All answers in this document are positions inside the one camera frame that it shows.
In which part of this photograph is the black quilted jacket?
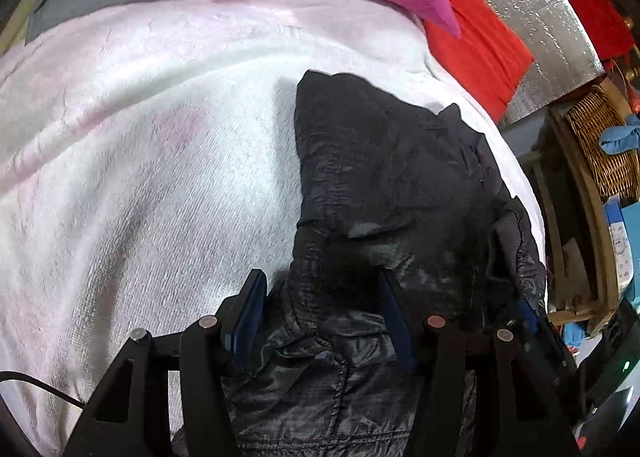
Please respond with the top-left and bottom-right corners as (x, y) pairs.
(222, 72), (544, 456)

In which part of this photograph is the wooden shelf unit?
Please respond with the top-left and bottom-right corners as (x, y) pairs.
(520, 84), (639, 335)

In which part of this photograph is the white pink bed blanket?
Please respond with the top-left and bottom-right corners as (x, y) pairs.
(1, 0), (544, 456)

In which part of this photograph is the wicker basket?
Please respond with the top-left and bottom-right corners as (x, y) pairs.
(564, 86), (640, 206)

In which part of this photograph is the light blue cloth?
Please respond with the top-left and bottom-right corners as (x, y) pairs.
(599, 115), (640, 156)

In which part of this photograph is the red cushion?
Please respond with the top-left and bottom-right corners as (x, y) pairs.
(423, 0), (535, 122)

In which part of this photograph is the silver foil insulation mat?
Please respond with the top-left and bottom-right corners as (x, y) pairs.
(485, 0), (604, 125)

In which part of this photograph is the black cable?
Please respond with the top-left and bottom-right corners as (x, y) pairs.
(0, 369), (87, 411)

